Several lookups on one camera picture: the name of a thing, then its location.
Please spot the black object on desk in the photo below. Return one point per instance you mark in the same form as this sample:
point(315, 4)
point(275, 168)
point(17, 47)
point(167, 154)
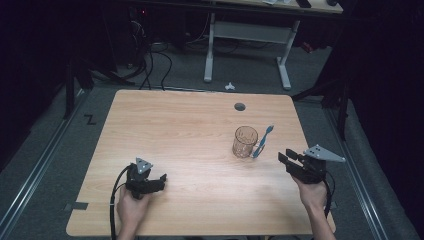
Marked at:
point(303, 3)

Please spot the transparent brown cup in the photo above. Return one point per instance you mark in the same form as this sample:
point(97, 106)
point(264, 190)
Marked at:
point(244, 143)

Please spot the blue toothbrush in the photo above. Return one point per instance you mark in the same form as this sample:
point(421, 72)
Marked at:
point(263, 140)

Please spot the small red object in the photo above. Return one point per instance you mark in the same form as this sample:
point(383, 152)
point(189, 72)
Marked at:
point(307, 47)

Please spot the person's left hand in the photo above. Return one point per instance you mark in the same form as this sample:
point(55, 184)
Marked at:
point(130, 211)

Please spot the grey tape strip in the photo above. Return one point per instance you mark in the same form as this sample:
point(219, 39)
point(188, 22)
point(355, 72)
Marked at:
point(333, 205)
point(78, 206)

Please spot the person's right hand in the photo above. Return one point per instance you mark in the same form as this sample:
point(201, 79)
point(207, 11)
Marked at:
point(313, 195)

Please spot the grey round table grommet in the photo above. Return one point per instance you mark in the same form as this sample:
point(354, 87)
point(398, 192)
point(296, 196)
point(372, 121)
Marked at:
point(239, 107)

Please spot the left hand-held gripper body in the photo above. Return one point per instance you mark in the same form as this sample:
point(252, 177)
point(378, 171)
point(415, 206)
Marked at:
point(138, 181)

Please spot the dark computer tower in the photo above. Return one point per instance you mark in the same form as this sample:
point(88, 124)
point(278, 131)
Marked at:
point(138, 33)

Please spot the metal floor rail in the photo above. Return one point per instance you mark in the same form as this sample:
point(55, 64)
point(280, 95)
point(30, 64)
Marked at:
point(360, 186)
point(36, 166)

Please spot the small white floor object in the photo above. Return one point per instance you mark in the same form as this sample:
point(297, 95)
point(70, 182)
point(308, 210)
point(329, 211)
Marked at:
point(229, 87)

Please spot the white-legged wooden desk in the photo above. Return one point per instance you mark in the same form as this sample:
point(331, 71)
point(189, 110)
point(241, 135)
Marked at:
point(250, 31)

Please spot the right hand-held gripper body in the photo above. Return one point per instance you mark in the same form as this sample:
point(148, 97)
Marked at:
point(311, 171)

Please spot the black metal stand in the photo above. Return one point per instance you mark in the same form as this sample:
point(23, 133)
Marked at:
point(342, 110)
point(69, 90)

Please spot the black zigzag floor tape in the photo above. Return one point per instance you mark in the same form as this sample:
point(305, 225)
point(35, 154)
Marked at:
point(90, 119)

